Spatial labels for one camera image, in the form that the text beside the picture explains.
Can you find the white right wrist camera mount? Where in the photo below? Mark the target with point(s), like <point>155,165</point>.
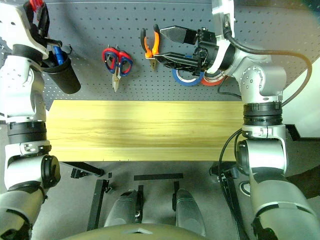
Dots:
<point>221,7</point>

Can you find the long black floor tape strip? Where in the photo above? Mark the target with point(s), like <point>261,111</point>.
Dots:
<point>158,177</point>

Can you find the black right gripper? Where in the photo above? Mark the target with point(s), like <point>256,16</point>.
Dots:
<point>206,52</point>

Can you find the metal scissors hook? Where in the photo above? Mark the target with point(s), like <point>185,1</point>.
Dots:
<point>109,46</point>

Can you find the dark rounded robot torso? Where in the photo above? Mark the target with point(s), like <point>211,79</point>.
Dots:
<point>135,235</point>

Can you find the black cup hook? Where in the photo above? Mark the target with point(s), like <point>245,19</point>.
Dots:
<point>70,48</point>

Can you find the blue tape roll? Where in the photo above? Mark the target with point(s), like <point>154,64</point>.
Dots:
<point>187,82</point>

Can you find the short black floor tape strip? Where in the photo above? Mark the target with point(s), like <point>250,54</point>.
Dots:
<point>176,186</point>
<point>140,191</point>

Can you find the grey pegboard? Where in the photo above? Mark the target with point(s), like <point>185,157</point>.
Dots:
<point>100,25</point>

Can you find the red tape roll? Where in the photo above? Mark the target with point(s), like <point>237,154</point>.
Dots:
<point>212,82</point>

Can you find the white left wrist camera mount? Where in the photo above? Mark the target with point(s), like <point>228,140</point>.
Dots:
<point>17,22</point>

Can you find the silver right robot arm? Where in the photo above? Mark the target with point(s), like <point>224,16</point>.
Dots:
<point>262,80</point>

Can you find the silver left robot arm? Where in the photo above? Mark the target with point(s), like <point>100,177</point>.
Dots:
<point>22,160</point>

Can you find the grey rounded robot leg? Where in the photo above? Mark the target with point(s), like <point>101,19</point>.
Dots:
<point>188,212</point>
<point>122,210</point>

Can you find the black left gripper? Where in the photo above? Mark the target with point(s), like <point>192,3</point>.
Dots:
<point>41,35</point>

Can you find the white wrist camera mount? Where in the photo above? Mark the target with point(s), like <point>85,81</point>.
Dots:
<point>221,7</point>
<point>17,22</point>

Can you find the black plastic cup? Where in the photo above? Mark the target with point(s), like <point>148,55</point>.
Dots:
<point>65,80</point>

